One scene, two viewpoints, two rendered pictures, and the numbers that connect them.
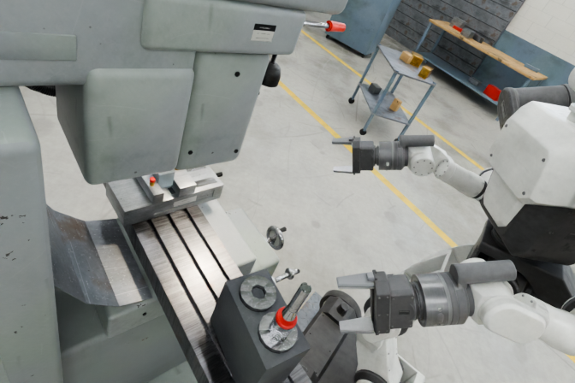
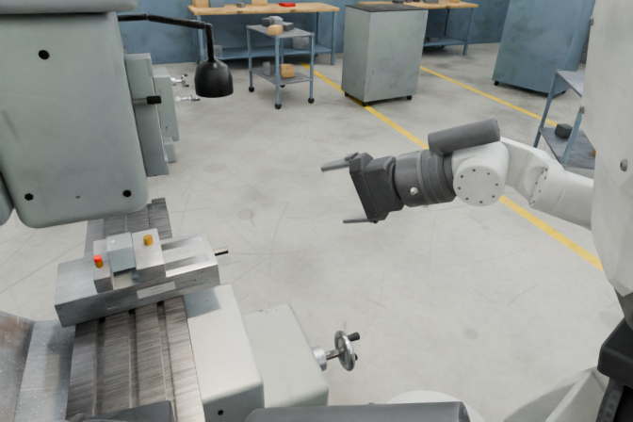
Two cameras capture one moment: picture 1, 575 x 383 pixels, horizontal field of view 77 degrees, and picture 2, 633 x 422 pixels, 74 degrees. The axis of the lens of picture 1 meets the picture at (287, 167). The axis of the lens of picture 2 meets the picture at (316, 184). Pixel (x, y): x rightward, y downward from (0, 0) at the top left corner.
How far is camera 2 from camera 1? 0.59 m
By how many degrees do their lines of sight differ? 25
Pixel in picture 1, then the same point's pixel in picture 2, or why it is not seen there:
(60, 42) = not seen: outside the picture
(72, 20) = not seen: outside the picture
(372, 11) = (553, 37)
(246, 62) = (52, 33)
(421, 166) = (473, 183)
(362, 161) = (375, 194)
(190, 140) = (17, 176)
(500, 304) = not seen: outside the picture
